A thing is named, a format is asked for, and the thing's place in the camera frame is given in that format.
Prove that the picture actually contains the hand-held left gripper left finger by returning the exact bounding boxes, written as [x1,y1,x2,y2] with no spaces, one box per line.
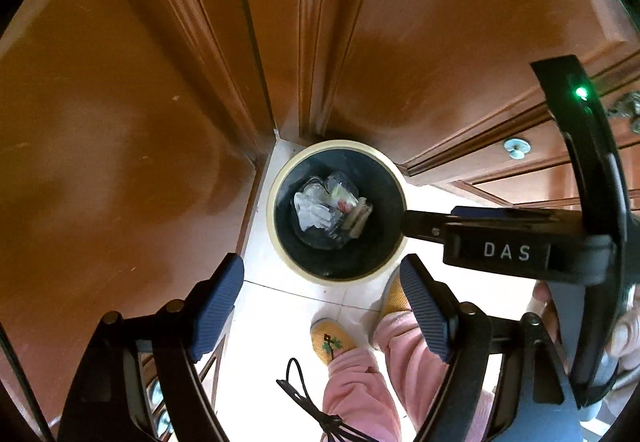
[57,253,246,442]

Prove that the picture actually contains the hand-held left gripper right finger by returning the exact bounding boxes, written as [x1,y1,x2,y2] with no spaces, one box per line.
[399,254,577,442]

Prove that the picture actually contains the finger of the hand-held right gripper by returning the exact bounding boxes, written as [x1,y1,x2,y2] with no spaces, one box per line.
[451,205,551,224]
[402,208,453,243]

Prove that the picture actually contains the black round trash can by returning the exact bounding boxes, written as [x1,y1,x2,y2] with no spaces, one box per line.
[266,139,408,284]

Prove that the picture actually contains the tan bread bag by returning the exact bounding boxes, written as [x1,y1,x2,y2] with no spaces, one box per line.
[345,197,374,239]

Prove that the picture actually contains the trash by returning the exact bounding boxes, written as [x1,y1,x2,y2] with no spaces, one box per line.
[300,172,362,249]

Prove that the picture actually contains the white tissue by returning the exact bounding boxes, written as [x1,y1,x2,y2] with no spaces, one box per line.
[294,187,333,230]

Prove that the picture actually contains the person's right hand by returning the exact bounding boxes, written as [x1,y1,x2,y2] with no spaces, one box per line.
[530,280,565,348]

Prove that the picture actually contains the yellow flower slipper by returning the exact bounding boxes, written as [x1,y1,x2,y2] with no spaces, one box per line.
[310,317,359,368]
[370,267,414,349]

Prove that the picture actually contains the metal cabinet knob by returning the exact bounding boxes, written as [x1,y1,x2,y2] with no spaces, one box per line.
[607,91,640,133]
[502,137,532,161]

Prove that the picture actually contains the pink pants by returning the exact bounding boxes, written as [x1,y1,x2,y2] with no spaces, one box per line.
[322,307,496,442]

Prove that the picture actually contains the black cord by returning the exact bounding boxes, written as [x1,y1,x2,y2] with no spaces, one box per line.
[276,358,366,442]

